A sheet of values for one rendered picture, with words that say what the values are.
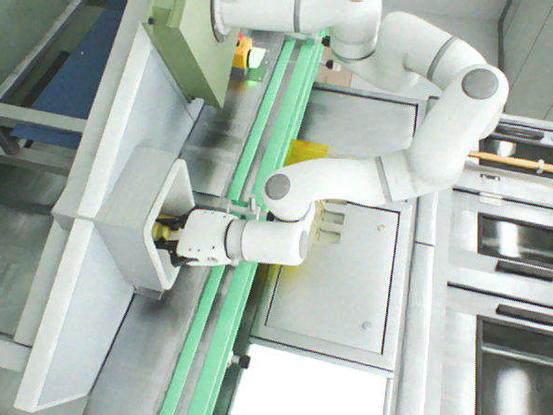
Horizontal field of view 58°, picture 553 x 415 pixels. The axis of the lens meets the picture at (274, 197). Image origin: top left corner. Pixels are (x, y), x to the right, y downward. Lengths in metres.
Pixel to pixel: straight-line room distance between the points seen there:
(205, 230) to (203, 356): 0.26
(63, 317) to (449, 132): 0.66
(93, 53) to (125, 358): 0.84
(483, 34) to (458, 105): 6.77
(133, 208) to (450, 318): 0.84
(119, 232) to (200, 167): 0.33
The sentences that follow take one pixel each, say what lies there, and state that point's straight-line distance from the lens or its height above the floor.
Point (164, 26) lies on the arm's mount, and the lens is 0.91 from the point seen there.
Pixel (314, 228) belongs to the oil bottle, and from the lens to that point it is 1.17.
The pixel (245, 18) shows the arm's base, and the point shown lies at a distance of 1.03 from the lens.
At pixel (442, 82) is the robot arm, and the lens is 0.94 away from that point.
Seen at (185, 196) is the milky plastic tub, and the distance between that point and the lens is 0.99.
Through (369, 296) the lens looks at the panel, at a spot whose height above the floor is 1.24.
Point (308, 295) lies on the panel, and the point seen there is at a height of 1.10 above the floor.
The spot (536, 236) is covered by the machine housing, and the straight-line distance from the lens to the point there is 1.57.
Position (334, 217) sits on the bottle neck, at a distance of 1.21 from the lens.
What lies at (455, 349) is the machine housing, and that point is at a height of 1.46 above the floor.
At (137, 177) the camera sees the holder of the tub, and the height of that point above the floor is 0.78.
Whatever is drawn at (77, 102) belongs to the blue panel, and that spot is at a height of 0.44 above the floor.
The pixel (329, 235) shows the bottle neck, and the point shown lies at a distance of 1.18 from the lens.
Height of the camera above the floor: 1.13
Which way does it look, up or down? 8 degrees down
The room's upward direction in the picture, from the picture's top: 102 degrees clockwise
